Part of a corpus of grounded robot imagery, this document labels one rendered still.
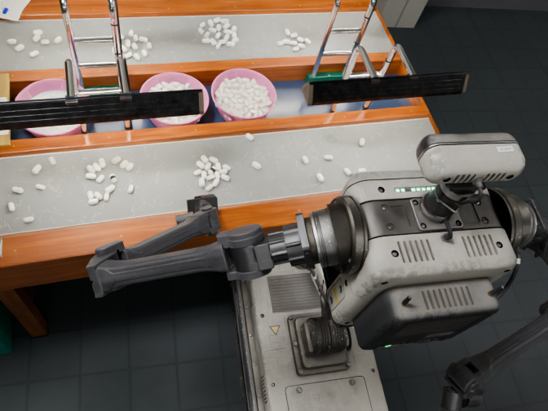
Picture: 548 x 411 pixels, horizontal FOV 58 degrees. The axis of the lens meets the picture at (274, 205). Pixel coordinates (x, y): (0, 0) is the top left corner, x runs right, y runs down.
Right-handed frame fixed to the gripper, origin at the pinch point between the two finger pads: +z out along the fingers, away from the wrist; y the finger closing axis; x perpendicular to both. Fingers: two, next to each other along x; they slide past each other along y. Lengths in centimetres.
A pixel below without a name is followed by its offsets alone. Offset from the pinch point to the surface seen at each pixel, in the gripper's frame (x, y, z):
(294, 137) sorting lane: -13.3, -42.7, 19.3
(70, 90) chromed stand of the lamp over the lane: -41, 35, -8
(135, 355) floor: 78, 30, 24
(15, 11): -62, 58, 73
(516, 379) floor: 110, -146, -13
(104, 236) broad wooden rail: 5.9, 32.2, -8.9
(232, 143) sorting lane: -13.5, -17.4, 19.2
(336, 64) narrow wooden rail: -37, -72, 46
